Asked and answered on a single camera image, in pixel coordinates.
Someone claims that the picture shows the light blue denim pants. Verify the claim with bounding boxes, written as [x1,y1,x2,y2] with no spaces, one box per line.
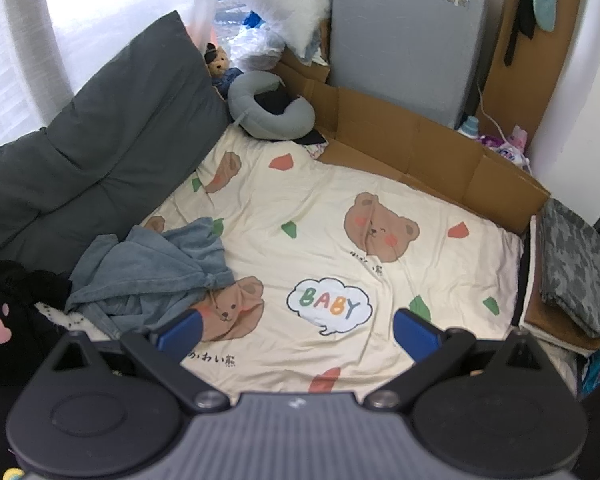
[65,217,235,338]

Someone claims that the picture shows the folded brown white clothes stack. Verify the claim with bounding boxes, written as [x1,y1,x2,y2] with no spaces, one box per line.
[512,216,600,358]

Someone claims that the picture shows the white black spotted fleece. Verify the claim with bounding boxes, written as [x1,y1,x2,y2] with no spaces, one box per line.
[35,302,109,341]

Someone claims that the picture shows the black cat paw plush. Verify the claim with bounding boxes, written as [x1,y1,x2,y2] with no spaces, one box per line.
[0,260,71,386]

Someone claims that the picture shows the cream bear print bedsheet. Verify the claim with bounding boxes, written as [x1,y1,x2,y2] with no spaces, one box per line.
[145,127,522,396]

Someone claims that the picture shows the folded camouflage cloth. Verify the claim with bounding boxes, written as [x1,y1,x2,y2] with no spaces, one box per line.
[539,198,600,338]

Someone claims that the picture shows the pink refill pouch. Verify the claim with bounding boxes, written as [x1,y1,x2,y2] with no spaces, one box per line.
[479,126,530,172]

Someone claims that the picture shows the dark grey duvet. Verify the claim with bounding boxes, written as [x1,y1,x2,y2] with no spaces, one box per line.
[0,12,230,275]

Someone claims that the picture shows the detergent bottle blue cap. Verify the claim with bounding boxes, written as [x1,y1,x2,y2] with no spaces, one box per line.
[457,115,480,140]

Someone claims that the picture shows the brown cardboard barrier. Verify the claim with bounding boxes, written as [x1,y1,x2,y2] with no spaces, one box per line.
[273,55,550,234]

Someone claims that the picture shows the grey neck pillow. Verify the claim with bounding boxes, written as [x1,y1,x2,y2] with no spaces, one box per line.
[227,72,315,141]

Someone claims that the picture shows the black garment inside neck pillow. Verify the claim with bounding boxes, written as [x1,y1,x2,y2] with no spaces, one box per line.
[254,86,294,116]

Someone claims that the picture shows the small teddy bear toy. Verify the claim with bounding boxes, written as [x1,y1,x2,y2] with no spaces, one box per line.
[204,42,242,100]

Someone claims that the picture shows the grey upright mattress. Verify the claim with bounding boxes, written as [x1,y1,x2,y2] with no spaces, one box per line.
[329,0,489,128]

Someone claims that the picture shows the clear plastic bag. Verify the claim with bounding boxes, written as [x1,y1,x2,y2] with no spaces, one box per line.
[228,26,286,72]

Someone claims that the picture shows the black hanging strap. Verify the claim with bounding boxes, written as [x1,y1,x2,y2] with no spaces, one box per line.
[503,0,541,68]

